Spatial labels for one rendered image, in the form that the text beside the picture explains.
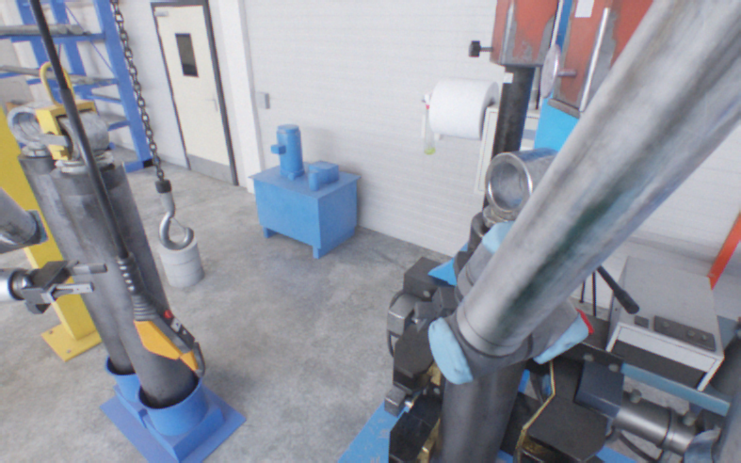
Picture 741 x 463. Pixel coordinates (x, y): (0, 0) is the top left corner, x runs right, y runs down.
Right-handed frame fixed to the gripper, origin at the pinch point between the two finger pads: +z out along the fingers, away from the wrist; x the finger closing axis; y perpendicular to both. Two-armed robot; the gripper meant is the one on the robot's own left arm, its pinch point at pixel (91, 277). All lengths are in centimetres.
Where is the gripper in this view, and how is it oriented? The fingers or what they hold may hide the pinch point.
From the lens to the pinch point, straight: 124.0
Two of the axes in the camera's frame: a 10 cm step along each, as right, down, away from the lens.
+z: 9.8, -0.9, 1.6
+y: 0.1, -8.7, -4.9
